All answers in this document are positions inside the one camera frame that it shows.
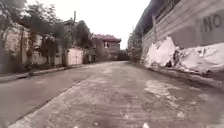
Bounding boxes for red-roofed building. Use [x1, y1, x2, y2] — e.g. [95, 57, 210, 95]
[91, 33, 123, 62]

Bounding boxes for grey concrete road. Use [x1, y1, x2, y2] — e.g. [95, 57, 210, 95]
[0, 60, 224, 128]

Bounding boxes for concrete kerb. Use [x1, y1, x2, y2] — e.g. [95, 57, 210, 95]
[0, 63, 91, 83]

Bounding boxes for white tarp pile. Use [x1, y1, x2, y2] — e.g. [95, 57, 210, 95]
[143, 35, 224, 76]

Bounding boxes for trees by grey wall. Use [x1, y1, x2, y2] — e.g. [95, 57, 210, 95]
[127, 28, 145, 64]

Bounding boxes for trees beside pink wall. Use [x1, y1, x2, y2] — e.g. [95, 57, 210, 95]
[49, 19, 96, 64]

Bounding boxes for grey block wall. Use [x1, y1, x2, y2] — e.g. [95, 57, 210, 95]
[140, 0, 224, 68]

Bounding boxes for tree over weathered wall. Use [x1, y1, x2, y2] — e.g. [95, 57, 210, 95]
[0, 0, 64, 64]

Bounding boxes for weathered pale wall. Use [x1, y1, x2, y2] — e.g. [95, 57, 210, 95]
[0, 22, 68, 75]

